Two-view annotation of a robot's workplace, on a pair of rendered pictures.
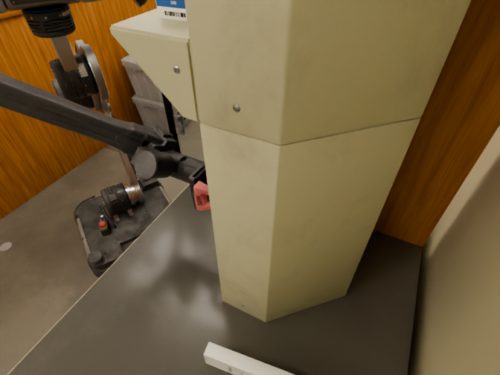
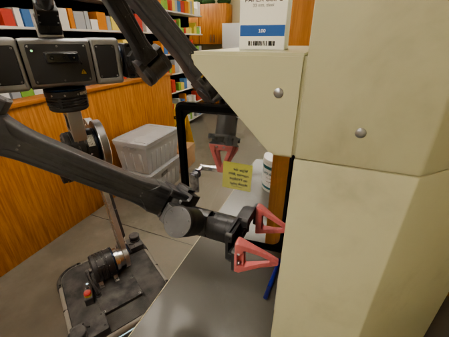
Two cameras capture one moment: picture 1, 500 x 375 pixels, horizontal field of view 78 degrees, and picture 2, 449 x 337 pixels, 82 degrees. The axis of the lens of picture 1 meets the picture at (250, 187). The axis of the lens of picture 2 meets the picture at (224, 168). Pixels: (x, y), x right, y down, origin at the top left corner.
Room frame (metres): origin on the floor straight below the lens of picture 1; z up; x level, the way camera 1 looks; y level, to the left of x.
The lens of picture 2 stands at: (0.11, 0.16, 1.52)
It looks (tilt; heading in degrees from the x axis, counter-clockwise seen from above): 26 degrees down; 355
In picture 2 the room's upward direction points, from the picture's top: straight up
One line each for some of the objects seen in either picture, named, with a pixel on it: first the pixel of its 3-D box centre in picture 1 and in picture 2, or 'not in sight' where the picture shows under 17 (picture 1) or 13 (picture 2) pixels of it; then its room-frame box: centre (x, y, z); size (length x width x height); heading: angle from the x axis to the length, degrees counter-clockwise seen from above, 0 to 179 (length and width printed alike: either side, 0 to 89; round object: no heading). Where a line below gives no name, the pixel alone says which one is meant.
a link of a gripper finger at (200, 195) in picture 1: (215, 192); (254, 249); (0.46, 0.07, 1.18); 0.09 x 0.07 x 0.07; 61
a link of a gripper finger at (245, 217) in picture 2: not in sight; (265, 227); (0.52, 0.04, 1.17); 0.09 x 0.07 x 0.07; 61
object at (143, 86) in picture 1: (166, 70); (149, 147); (2.72, 0.74, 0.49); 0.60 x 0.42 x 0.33; 153
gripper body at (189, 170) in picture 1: (197, 172); (226, 229); (0.52, 0.12, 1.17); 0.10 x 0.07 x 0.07; 151
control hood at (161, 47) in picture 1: (222, 37); (275, 83); (0.51, 0.04, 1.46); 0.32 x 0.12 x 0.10; 153
